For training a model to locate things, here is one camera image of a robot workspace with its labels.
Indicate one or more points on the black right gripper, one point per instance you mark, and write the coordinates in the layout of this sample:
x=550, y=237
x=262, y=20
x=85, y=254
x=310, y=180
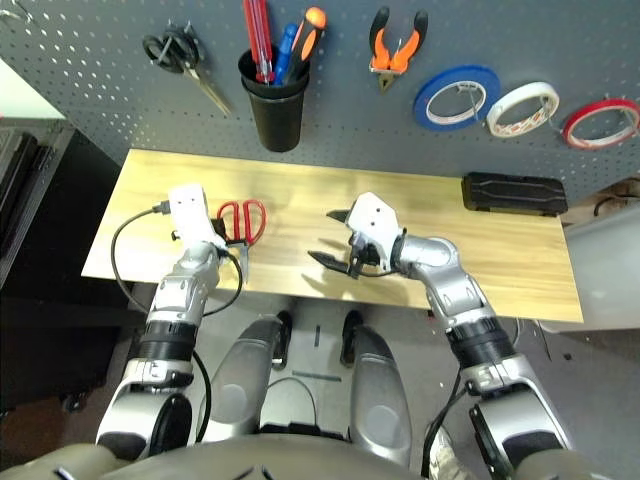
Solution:
x=370, y=260

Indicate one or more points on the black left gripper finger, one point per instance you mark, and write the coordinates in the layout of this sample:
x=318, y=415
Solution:
x=222, y=232
x=175, y=235

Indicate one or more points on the orange black long-nose pliers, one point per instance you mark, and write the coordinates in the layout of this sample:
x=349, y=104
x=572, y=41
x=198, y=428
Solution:
x=382, y=55

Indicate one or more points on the red tape roll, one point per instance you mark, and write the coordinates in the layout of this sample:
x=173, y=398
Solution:
x=570, y=131

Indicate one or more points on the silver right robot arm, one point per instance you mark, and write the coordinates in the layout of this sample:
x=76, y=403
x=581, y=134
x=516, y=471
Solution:
x=450, y=290

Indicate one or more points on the grey perforated pegboard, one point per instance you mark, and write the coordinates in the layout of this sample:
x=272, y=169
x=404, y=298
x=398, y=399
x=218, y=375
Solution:
x=350, y=130

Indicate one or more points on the black plastic cup holder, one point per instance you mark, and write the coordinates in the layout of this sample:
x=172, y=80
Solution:
x=277, y=125

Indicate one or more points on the grey robot left leg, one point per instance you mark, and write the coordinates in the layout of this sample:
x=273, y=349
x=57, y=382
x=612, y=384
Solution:
x=240, y=380

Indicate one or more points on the grey robot leg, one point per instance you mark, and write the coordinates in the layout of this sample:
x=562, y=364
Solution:
x=240, y=380
x=380, y=395

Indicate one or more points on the blue tape roll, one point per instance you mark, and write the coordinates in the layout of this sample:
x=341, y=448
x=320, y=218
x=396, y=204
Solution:
x=421, y=107

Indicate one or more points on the grey robot right leg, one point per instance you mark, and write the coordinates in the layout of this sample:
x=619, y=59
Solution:
x=380, y=395

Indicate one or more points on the black plastic tool case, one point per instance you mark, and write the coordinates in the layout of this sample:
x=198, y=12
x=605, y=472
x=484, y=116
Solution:
x=515, y=195

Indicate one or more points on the olive grey robot torso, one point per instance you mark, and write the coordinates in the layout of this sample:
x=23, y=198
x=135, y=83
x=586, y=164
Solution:
x=250, y=460

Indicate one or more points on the white tape roll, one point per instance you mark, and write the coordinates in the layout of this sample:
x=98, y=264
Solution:
x=525, y=89

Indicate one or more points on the white grey person shoe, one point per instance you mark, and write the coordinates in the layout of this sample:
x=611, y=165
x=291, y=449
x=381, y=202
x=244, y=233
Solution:
x=442, y=455

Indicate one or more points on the light grey side desk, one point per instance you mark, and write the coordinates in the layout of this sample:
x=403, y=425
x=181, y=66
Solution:
x=605, y=270

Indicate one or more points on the brown cardboard box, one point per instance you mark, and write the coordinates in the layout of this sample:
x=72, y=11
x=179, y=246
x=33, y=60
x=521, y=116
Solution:
x=625, y=192

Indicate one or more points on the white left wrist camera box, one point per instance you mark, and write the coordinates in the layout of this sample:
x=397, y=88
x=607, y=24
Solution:
x=190, y=215

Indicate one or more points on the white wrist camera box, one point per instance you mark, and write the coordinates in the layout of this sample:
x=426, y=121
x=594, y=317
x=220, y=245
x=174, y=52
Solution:
x=372, y=220
x=190, y=215

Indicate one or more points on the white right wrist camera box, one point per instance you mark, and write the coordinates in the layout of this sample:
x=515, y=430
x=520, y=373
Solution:
x=372, y=220

